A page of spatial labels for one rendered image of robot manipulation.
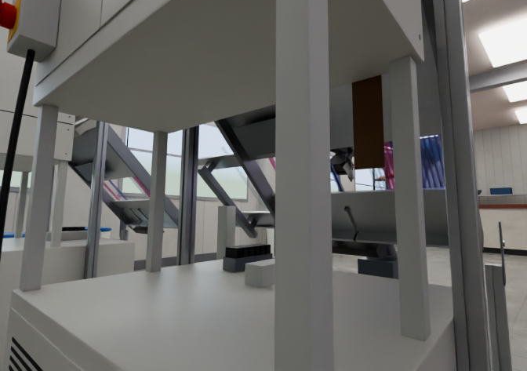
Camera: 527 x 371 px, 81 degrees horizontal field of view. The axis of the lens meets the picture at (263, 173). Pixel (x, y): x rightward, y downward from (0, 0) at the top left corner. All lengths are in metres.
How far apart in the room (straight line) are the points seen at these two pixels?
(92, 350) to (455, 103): 0.63
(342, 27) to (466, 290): 0.43
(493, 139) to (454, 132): 10.39
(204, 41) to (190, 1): 0.08
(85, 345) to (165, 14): 0.40
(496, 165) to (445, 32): 10.26
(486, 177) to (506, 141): 1.10
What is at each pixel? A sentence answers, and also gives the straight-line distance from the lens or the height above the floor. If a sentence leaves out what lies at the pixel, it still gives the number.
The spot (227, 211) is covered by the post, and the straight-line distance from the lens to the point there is 1.41.
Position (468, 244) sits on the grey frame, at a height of 0.73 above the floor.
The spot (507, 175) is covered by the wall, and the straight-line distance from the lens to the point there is 10.81.
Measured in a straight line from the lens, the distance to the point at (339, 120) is 0.90.
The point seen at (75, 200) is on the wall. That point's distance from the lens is 4.31.
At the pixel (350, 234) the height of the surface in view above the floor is 0.70.
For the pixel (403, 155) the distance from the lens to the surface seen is 0.47.
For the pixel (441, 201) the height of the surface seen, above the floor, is 0.81.
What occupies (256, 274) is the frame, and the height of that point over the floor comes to 0.65.
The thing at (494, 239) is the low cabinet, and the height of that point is 0.28.
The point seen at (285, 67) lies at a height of 0.88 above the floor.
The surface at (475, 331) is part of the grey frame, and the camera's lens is 0.60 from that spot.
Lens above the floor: 0.78
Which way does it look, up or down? 7 degrees up
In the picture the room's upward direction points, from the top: 1 degrees clockwise
